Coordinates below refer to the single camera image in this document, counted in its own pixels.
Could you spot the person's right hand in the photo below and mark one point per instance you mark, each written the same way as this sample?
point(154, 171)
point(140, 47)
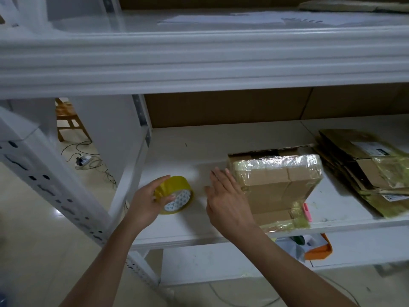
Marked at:
point(230, 211)

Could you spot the pink utility knife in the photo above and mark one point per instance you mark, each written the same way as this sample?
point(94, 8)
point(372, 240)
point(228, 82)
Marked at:
point(307, 212)

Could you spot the white metal shelf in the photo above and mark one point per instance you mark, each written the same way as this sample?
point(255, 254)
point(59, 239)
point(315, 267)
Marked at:
point(192, 60)

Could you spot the person's right forearm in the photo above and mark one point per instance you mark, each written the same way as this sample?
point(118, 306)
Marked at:
point(294, 271)

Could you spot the yellow tape roll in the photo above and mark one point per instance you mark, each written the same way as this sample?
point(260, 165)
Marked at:
point(179, 192)

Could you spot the person's left forearm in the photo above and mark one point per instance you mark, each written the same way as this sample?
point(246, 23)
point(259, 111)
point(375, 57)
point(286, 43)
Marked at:
point(102, 265)

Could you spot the white paper sheet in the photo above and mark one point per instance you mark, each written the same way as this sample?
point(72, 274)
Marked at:
point(255, 18)

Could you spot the large plain cardboard box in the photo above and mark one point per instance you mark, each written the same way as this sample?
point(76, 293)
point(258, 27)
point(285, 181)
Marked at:
point(281, 182)

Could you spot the stack of cardboard boxes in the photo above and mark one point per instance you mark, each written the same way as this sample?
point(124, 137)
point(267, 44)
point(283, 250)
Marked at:
point(370, 169)

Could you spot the orange plastic object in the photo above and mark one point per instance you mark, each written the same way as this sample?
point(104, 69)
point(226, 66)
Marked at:
point(321, 249)

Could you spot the package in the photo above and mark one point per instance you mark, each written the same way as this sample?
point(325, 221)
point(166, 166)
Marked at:
point(358, 4)

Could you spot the white power strip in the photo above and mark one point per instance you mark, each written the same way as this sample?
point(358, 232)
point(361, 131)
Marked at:
point(83, 161)

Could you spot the person's left hand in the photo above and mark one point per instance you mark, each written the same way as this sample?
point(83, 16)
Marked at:
point(146, 204)

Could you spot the wooden chair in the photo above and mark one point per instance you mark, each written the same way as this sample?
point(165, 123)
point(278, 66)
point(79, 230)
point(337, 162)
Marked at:
point(70, 118)

